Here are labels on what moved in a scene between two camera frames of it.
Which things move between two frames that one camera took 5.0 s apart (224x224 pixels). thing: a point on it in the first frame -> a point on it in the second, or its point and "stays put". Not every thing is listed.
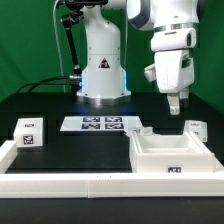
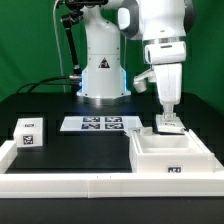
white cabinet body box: (169, 153) stays put
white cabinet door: (198, 128) -> (174, 126)
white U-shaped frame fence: (106, 185) stays put
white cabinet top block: (29, 132) stays put
